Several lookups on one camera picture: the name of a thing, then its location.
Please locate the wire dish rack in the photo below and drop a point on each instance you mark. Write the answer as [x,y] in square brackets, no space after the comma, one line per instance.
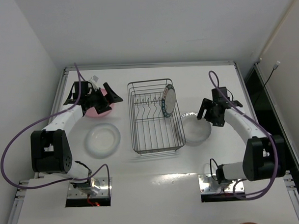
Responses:
[151,132]

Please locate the metal mounting plate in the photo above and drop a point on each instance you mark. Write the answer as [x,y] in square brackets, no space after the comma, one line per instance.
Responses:
[210,187]
[95,188]

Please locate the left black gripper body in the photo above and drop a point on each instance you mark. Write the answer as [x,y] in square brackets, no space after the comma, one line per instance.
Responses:
[100,99]

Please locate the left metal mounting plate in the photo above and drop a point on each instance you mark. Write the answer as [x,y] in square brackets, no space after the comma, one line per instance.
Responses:
[95,188]

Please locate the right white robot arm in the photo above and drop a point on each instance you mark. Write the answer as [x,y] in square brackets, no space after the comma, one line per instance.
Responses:
[265,156]

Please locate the blue rimmed patterned plate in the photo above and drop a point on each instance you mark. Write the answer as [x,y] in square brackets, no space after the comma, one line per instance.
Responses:
[168,101]

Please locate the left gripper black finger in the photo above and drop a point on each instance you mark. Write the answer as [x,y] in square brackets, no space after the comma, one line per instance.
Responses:
[111,96]
[101,108]

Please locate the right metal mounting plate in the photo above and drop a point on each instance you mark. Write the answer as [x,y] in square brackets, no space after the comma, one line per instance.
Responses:
[210,187]

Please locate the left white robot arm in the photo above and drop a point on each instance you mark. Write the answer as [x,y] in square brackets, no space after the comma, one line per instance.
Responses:
[50,149]

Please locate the white plate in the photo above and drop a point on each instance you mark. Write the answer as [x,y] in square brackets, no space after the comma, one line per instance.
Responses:
[102,140]
[195,130]

